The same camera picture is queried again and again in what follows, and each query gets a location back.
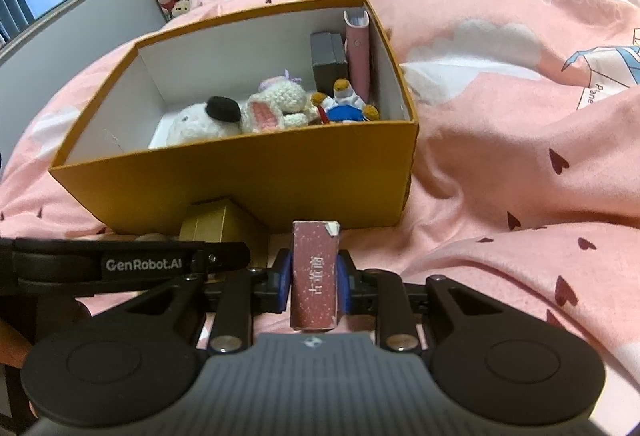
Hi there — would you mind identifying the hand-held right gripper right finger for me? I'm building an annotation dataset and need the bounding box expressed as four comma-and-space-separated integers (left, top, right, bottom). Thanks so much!
336, 250, 483, 353

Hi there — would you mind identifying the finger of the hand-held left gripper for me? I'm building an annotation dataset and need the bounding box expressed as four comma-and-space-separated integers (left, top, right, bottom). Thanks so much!
0, 238, 252, 298

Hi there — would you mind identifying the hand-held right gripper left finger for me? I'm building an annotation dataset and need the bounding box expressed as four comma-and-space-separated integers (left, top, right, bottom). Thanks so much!
125, 250, 295, 353

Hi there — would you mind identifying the dark red patterned box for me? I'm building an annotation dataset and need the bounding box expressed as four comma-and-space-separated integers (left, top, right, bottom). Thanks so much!
289, 219, 342, 333

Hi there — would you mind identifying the gold box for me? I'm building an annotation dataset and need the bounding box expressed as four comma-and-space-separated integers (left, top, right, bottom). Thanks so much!
179, 197, 271, 268

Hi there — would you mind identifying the orange cardboard box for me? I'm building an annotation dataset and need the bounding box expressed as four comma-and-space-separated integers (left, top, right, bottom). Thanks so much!
48, 0, 420, 236

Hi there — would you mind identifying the white plush toy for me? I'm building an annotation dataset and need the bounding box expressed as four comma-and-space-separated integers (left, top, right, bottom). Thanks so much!
170, 102, 244, 141

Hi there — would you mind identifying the small blue orange doll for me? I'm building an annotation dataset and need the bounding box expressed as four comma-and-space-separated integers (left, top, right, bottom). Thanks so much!
311, 77, 382, 123

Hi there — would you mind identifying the white pink crocheted bunny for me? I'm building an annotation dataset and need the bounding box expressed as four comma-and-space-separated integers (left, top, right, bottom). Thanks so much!
242, 69, 315, 133

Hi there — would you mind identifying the black box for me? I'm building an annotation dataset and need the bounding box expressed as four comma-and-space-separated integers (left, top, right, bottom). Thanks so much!
310, 31, 349, 93

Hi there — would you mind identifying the pink box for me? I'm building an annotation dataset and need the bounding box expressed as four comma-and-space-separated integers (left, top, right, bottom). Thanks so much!
343, 9, 373, 103

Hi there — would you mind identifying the person's left forearm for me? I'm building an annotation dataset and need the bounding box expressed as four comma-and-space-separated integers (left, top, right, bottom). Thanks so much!
0, 315, 33, 354

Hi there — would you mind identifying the pink printed blanket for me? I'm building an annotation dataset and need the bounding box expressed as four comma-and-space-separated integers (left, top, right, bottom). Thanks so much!
0, 0, 640, 436

